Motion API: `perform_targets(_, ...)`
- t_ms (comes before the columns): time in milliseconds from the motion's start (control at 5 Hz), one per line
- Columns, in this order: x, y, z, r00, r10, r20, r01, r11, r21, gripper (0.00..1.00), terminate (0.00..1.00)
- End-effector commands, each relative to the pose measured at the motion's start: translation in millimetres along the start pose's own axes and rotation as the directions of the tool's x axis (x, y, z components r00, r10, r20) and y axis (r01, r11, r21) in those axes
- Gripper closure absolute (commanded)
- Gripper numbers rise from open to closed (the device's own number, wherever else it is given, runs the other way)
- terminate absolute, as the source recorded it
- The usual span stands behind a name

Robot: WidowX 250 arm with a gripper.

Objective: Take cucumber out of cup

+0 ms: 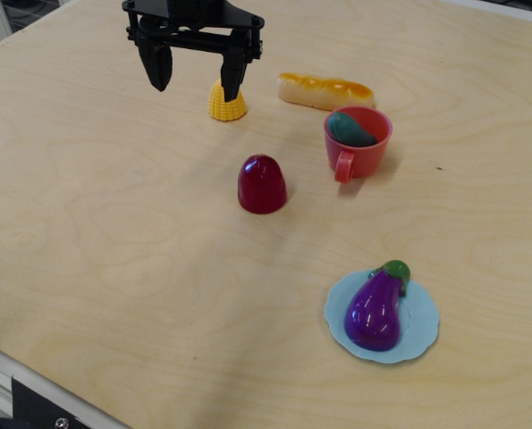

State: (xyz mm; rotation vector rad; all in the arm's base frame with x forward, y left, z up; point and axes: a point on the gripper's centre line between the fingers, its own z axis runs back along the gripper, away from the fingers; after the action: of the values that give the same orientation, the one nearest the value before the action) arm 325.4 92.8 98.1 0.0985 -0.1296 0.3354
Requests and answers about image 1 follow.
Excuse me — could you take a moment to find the red plastic cup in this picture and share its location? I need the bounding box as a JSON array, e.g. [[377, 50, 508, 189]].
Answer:
[[324, 105, 393, 183]]

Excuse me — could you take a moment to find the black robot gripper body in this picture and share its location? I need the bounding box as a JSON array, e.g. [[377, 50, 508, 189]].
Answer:
[[122, 0, 264, 61]]

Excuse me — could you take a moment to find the toy bread loaf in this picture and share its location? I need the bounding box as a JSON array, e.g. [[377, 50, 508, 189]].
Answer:
[[276, 72, 375, 111]]

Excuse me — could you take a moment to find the dark red toy dome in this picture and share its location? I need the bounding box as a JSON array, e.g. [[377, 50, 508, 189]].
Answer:
[[238, 154, 287, 215]]

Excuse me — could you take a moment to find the light blue plate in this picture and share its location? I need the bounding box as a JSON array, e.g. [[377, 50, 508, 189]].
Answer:
[[325, 269, 440, 364]]

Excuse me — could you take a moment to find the black corner bracket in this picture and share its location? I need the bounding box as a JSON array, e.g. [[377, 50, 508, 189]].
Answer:
[[11, 376, 91, 428]]

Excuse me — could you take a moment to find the green toy cucumber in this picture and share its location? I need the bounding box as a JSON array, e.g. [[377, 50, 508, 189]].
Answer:
[[327, 112, 377, 147]]

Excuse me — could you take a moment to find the yellow toy corn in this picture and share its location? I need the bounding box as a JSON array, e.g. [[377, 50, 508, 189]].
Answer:
[[207, 79, 248, 122]]

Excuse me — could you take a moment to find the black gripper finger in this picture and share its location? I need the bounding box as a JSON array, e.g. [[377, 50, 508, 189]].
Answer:
[[138, 38, 173, 92], [221, 48, 248, 102]]

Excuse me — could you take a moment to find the aluminium table frame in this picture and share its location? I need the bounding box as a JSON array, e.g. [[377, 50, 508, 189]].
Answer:
[[0, 351, 127, 429]]

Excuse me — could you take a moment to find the purple toy eggplant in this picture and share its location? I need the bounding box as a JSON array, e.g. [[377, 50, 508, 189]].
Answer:
[[343, 260, 411, 352]]

